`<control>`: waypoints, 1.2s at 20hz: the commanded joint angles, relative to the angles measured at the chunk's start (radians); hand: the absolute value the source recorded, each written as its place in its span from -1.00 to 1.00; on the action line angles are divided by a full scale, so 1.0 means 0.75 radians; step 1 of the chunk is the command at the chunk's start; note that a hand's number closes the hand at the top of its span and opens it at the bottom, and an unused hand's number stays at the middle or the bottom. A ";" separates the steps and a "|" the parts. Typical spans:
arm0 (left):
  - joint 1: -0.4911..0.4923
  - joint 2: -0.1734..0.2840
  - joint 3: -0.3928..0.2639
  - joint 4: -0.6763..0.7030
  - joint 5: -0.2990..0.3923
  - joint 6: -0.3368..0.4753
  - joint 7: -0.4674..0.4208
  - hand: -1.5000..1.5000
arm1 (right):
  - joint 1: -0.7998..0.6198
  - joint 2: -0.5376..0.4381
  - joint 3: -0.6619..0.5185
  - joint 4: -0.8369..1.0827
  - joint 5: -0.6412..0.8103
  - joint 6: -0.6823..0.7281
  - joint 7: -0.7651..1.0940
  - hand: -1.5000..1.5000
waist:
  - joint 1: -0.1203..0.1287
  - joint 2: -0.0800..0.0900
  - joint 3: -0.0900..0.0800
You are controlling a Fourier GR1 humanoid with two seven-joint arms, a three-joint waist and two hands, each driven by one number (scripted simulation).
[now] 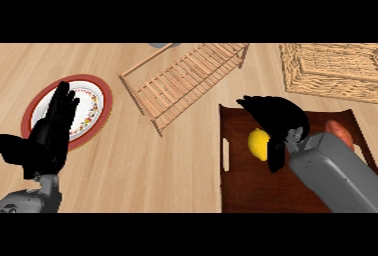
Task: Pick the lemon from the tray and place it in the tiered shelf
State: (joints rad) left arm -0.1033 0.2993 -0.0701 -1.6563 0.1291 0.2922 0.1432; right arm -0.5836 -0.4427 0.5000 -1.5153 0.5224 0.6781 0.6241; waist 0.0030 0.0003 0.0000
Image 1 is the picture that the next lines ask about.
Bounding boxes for wooden slatted tiered shelf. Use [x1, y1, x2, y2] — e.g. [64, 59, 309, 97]
[117, 43, 251, 138]

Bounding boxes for red-orange round fruit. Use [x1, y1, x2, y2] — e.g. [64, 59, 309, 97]
[324, 119, 356, 152]

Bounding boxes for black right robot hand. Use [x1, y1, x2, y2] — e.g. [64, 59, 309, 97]
[235, 95, 312, 174]

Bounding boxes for dark brown wooden tray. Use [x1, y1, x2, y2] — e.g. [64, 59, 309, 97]
[217, 103, 378, 214]

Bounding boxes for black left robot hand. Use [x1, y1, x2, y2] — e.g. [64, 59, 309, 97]
[0, 80, 82, 181]

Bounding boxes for wicker basket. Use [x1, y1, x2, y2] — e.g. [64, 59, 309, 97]
[278, 43, 378, 105]

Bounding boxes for grey object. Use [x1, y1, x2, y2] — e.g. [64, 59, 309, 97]
[148, 43, 182, 49]

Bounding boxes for red-rimmed floral plate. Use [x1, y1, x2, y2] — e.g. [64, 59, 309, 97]
[20, 73, 114, 153]

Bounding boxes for yellow lemon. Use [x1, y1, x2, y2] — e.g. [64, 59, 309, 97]
[247, 127, 272, 162]

